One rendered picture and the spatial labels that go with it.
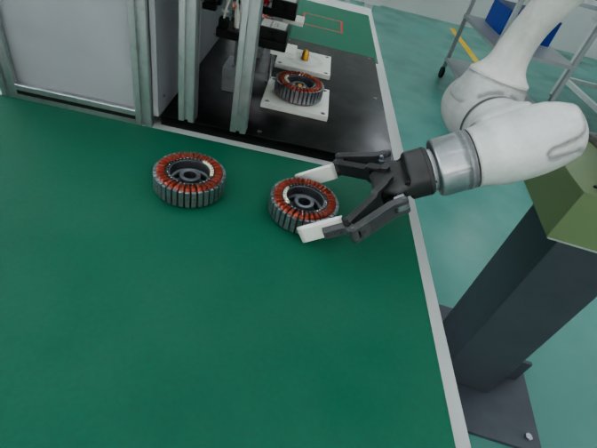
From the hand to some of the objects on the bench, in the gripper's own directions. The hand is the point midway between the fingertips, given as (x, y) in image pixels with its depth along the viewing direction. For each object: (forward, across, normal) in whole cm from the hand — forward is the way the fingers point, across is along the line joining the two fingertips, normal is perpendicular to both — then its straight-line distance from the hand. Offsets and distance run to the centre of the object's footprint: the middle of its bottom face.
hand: (305, 204), depth 65 cm
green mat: (+14, +117, +5) cm, 118 cm away
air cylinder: (+13, +40, +7) cm, 43 cm away
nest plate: (-2, +62, -1) cm, 62 cm away
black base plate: (+2, +50, -2) cm, 50 cm away
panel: (+21, +53, +12) cm, 58 cm away
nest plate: (0, +38, 0) cm, 38 cm away
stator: (+1, 0, -2) cm, 2 cm away
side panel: (+38, +22, +20) cm, 48 cm away
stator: (0, +38, +1) cm, 38 cm away
